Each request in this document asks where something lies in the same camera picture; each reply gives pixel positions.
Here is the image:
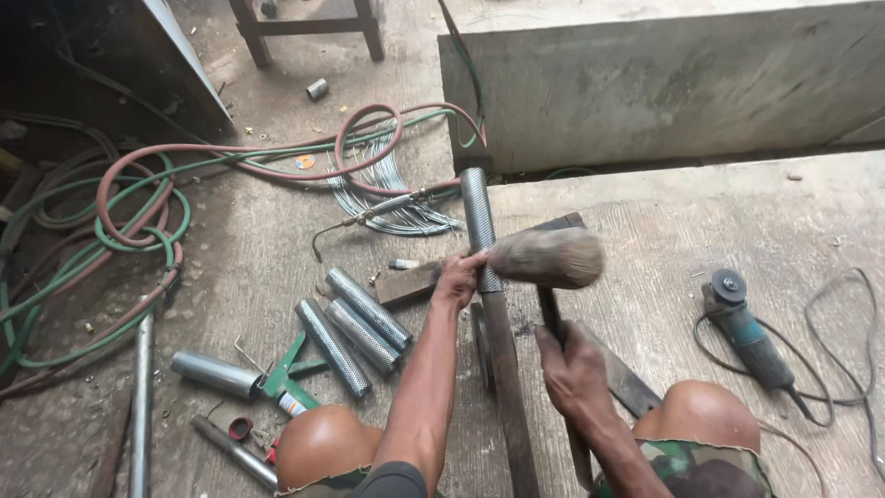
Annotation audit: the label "person's left hand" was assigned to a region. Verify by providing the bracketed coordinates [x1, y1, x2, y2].
[431, 249, 490, 313]

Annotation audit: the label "person's right hand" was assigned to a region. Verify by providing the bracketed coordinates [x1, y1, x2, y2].
[534, 320, 614, 424]

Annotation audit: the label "wooden mallet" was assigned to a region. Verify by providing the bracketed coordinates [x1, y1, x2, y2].
[487, 227, 607, 493]

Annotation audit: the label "perforated metal tube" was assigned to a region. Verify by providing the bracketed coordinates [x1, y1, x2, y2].
[295, 298, 373, 399]
[325, 298, 403, 376]
[459, 166, 505, 294]
[325, 267, 413, 351]

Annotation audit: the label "long rusty steel bar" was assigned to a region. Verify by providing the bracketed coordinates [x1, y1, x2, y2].
[480, 290, 542, 498]

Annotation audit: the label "flat dark metal bar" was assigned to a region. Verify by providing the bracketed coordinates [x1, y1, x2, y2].
[576, 321, 663, 420]

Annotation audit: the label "person's right knee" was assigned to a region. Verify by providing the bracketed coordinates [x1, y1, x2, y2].
[632, 379, 762, 455]

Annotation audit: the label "person's knee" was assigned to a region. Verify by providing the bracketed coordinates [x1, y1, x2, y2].
[276, 404, 385, 494]
[632, 379, 762, 455]

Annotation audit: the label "camouflage shorts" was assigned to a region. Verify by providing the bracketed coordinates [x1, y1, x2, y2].
[593, 439, 777, 498]

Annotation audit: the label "teal angle grinder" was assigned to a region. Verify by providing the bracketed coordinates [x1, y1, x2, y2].
[701, 268, 817, 423]

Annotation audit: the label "black shirt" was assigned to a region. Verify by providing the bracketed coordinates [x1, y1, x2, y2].
[348, 461, 429, 498]

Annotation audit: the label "brass welding torch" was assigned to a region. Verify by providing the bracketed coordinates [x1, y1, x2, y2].
[311, 187, 434, 264]

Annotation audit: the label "person's left knee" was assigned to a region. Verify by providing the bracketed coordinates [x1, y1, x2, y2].
[276, 404, 385, 494]

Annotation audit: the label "green caulking gun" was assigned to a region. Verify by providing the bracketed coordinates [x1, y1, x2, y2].
[234, 331, 330, 418]

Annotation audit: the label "dark steel rod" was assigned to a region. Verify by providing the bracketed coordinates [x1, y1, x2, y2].
[190, 414, 279, 492]

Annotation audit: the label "smooth short steel pipe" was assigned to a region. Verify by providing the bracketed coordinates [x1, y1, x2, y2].
[170, 349, 264, 401]

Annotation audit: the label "wooden stool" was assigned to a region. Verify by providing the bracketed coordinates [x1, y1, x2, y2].
[227, 0, 386, 69]

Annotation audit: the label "long shiny steel pipe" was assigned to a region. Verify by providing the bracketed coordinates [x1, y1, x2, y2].
[129, 311, 155, 498]

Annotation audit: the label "grey metal sheet panel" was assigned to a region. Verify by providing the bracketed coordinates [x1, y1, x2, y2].
[137, 0, 237, 137]

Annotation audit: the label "coil of steel wire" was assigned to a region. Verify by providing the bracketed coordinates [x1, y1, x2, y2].
[325, 120, 466, 238]

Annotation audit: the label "black grinder power cable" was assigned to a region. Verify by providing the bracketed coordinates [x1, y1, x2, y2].
[693, 266, 885, 485]

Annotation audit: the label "red gas hose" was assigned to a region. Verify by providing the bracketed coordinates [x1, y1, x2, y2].
[0, 0, 489, 401]

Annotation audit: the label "green gas hose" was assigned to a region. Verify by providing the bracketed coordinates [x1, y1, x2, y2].
[0, 21, 486, 376]

